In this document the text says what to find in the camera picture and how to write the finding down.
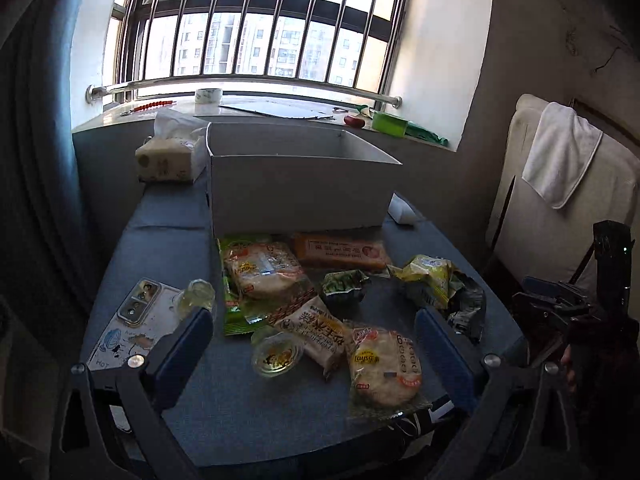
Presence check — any silver snack packet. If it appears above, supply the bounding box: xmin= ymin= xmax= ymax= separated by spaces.
xmin=444 ymin=272 xmax=488 ymax=344

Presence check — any metal grab rail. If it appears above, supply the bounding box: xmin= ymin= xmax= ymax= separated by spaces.
xmin=86 ymin=75 xmax=403 ymax=111

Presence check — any clear jelly cup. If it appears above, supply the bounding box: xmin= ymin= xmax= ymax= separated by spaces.
xmin=251 ymin=329 xmax=306 ymax=379
xmin=175 ymin=280 xmax=217 ymax=322

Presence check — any white paper piece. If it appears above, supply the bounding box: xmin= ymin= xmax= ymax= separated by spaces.
xmin=387 ymin=193 xmax=419 ymax=226

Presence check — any phone in printed case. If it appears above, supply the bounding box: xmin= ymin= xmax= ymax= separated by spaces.
xmin=86 ymin=278 xmax=185 ymax=372

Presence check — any green box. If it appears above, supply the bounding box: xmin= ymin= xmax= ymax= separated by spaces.
xmin=371 ymin=111 xmax=410 ymax=137

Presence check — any blue curtain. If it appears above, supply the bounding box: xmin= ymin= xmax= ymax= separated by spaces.
xmin=0 ymin=0 xmax=103 ymax=321

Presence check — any green cloth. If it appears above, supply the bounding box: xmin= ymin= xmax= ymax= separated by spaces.
xmin=405 ymin=122 xmax=450 ymax=147

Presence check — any yellow green snack packet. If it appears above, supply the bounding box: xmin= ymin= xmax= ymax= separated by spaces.
xmin=390 ymin=255 xmax=455 ymax=309

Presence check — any cream padded chair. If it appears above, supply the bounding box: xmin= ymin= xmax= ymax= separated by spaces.
xmin=486 ymin=93 xmax=640 ymax=288

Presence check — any white cardboard box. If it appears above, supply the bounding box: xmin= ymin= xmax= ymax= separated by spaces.
xmin=205 ymin=121 xmax=403 ymax=239

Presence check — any red bead string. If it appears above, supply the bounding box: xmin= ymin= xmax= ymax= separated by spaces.
xmin=120 ymin=100 xmax=179 ymax=116

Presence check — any orange snack bar packet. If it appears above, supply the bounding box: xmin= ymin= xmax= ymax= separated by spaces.
xmin=292 ymin=232 xmax=392 ymax=272

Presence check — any round rice cake packet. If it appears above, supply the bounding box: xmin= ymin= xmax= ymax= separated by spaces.
xmin=345 ymin=321 xmax=432 ymax=418
xmin=220 ymin=240 xmax=316 ymax=302

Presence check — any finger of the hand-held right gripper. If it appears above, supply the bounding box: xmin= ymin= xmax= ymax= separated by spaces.
xmin=511 ymin=291 xmax=601 ymax=328
xmin=522 ymin=276 xmax=588 ymax=307

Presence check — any white towel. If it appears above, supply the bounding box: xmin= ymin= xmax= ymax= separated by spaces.
xmin=522 ymin=102 xmax=604 ymax=210

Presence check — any small dark green snack packet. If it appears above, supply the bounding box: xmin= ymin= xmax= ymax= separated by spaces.
xmin=320 ymin=269 xmax=372 ymax=307

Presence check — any metal window grille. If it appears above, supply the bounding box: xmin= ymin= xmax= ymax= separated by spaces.
xmin=102 ymin=0 xmax=417 ymax=97

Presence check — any white rice cracker packet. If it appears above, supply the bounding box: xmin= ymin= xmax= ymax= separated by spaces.
xmin=267 ymin=296 xmax=354 ymax=379

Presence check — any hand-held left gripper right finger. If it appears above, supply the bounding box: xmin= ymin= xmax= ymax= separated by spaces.
xmin=414 ymin=307 xmax=581 ymax=480

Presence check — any tissue box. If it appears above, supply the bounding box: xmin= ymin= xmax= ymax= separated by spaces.
xmin=135 ymin=110 xmax=209 ymax=184

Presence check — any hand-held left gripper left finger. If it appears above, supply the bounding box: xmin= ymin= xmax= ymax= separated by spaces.
xmin=50 ymin=306 xmax=215 ymax=480

